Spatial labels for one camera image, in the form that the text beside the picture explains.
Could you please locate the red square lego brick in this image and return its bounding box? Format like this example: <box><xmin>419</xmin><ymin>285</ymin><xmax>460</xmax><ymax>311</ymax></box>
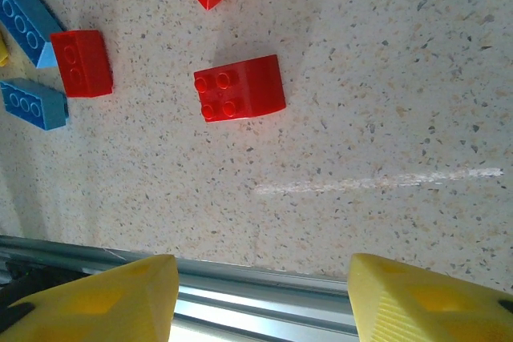
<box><xmin>193</xmin><ymin>54</ymin><xmax>287</xmax><ymax>124</ymax></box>

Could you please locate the red sloped lego brick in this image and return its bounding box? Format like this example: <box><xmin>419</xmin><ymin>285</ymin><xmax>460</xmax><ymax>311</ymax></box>
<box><xmin>50</xmin><ymin>30</ymin><xmax>115</xmax><ymax>99</ymax></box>

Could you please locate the yellow lego brick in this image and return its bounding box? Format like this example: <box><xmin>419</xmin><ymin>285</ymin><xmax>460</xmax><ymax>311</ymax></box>
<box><xmin>0</xmin><ymin>31</ymin><xmax>10</xmax><ymax>68</ymax></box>

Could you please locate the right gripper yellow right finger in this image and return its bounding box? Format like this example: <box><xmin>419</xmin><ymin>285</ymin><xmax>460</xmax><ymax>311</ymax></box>
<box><xmin>347</xmin><ymin>252</ymin><xmax>513</xmax><ymax>342</ymax></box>

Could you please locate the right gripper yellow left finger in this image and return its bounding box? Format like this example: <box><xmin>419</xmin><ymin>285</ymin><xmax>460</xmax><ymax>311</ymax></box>
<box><xmin>0</xmin><ymin>254</ymin><xmax>180</xmax><ymax>342</ymax></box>

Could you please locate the blue lego brick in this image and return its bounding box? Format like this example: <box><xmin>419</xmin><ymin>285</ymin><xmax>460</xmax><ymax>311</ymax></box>
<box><xmin>0</xmin><ymin>77</ymin><xmax>70</xmax><ymax>132</ymax></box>
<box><xmin>0</xmin><ymin>0</ymin><xmax>66</xmax><ymax>70</ymax></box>

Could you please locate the aluminium front frame rail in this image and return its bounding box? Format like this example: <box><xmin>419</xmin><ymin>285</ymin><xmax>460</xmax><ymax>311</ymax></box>
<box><xmin>0</xmin><ymin>235</ymin><xmax>513</xmax><ymax>342</ymax></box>

